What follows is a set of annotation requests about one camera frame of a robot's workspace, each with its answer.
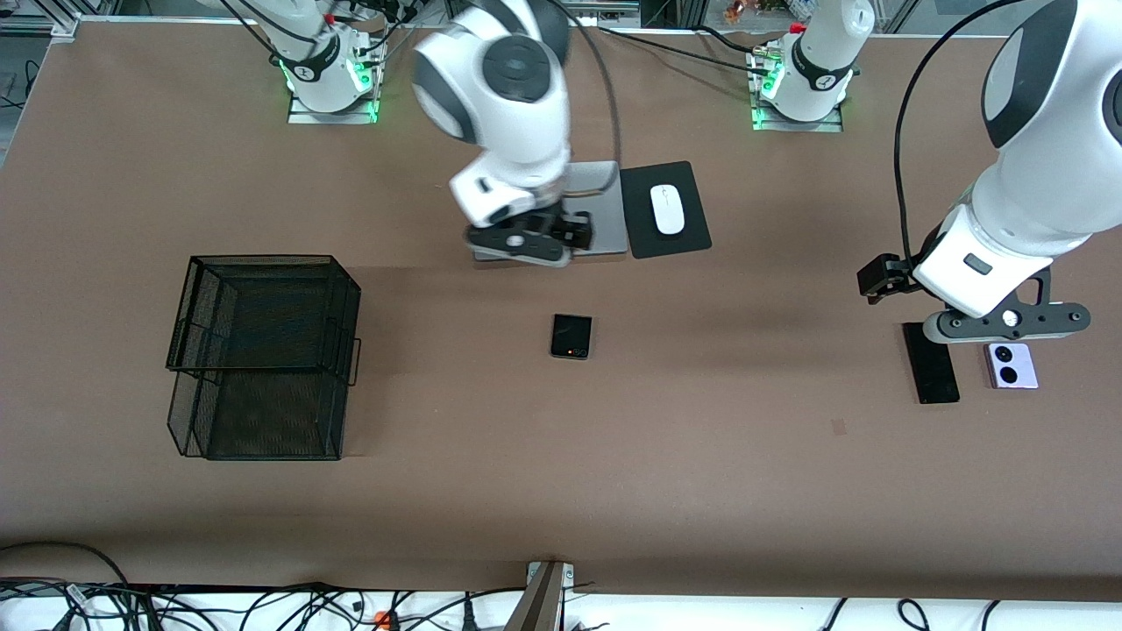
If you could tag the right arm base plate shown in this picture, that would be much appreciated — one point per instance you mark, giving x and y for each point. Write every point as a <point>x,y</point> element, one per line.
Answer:
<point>302,116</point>

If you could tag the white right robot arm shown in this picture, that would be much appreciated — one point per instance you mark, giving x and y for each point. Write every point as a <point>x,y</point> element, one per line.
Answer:
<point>517,131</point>

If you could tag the grey metal camera stand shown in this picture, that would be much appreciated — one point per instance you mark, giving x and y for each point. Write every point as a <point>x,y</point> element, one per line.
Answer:
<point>543,605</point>

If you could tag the silver closed laptop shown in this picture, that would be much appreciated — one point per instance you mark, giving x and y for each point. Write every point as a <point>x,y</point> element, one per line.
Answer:
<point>609,210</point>

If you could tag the long black slab phone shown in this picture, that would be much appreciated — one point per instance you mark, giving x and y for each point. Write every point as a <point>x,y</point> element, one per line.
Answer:
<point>933,377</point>

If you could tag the black mesh two-tier tray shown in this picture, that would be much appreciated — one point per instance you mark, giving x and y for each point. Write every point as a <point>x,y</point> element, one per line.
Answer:
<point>263,421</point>

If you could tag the lavender flip phone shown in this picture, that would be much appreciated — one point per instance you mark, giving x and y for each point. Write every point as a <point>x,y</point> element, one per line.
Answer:
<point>1026,368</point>

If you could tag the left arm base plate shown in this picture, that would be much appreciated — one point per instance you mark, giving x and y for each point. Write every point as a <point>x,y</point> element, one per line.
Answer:
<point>833,125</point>

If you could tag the black mouse pad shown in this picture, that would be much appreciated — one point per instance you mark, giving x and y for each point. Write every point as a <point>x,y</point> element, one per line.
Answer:
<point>636,188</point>

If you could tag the white power strip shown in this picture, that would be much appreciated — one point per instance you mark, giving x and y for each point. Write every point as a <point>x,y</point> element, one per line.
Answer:
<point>605,16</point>

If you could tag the white computer mouse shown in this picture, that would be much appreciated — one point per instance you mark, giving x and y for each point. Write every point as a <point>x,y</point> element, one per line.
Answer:
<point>668,210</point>

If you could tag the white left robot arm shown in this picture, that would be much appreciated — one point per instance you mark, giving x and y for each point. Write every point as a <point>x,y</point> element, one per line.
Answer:
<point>1052,175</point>

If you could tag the small black flip phone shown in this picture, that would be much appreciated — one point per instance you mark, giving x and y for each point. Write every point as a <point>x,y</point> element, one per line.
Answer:
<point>571,333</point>

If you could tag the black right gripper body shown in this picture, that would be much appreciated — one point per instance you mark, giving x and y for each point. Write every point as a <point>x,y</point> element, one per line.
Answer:
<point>556,223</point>

